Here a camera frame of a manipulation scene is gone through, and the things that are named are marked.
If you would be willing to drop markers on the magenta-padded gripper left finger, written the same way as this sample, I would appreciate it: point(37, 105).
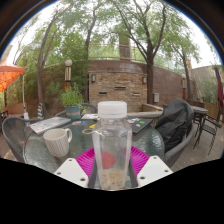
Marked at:
point(71, 171)

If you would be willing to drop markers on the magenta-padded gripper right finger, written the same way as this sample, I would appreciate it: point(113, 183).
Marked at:
point(155, 170)

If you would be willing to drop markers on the clear plastic bottle white cap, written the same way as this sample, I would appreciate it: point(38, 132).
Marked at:
point(111, 133)

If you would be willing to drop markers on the white ribbed mug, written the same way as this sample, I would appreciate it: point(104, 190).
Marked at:
point(56, 143)

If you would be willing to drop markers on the flat round red coaster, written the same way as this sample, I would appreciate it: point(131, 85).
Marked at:
point(108, 160)

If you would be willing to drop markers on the black laptop with stickers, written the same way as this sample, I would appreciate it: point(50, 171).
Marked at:
point(141, 125)

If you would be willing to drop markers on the blue card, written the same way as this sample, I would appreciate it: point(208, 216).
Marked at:
point(79, 123)

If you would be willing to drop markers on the yellow card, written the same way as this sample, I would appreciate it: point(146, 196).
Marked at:
point(92, 126)

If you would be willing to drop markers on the black backpack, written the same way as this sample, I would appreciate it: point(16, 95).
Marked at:
point(175, 123)

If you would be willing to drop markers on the silver laptop with stickers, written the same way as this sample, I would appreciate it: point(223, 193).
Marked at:
point(50, 124)

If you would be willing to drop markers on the white printed paper sheet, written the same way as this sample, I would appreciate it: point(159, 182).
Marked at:
point(89, 117)

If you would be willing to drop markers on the blue yellow striped bollard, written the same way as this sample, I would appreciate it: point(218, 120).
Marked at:
point(40, 111)

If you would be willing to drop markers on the green plant in blue pot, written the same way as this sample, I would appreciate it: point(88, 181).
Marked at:
point(72, 100)

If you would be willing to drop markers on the black metal patio chairs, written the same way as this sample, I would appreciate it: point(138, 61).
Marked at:
point(213, 128)

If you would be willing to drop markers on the dark round patio table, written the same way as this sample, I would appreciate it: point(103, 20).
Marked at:
point(200, 110)

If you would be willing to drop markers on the tall forked tree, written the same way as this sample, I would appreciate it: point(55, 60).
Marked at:
point(150, 83)

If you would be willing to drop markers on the leafy tree thin trunk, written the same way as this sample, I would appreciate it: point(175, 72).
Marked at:
point(187, 80)

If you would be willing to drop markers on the curved slender tree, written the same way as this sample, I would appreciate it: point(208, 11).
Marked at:
point(40, 73)

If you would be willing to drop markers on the closed maroon patio umbrella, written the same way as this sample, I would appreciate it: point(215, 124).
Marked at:
point(220, 86)

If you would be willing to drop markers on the orange canopy with white pole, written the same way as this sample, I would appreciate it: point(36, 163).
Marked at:
point(8, 75)

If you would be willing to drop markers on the grey wall utility box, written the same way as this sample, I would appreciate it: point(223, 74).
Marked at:
point(156, 97)

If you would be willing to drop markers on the wooden lamp post white globe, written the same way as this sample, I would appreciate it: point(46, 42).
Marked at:
point(68, 75)
point(184, 87)

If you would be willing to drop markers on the black wall lantern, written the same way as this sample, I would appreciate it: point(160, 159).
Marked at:
point(144, 80)
point(93, 78)

